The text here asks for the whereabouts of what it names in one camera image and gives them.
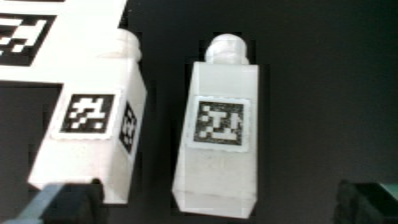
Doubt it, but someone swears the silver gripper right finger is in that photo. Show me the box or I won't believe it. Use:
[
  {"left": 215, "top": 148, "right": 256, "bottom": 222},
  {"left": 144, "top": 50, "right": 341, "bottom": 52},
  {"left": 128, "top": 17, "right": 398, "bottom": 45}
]
[{"left": 332, "top": 180, "right": 398, "bottom": 224}]

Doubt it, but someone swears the white leg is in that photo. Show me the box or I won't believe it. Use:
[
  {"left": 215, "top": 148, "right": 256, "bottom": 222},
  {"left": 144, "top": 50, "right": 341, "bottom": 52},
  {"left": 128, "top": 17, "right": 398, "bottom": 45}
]
[
  {"left": 172, "top": 34, "right": 259, "bottom": 219},
  {"left": 28, "top": 30, "right": 147, "bottom": 204}
]

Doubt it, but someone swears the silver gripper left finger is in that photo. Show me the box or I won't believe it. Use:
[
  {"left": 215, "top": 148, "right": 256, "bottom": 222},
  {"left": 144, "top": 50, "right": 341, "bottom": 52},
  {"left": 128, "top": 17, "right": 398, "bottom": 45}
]
[{"left": 10, "top": 182, "right": 108, "bottom": 224}]

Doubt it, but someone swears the white marker sheet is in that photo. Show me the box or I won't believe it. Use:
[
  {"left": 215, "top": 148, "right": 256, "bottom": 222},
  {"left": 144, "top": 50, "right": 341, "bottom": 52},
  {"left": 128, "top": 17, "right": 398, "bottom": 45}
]
[{"left": 0, "top": 0, "right": 131, "bottom": 84}]

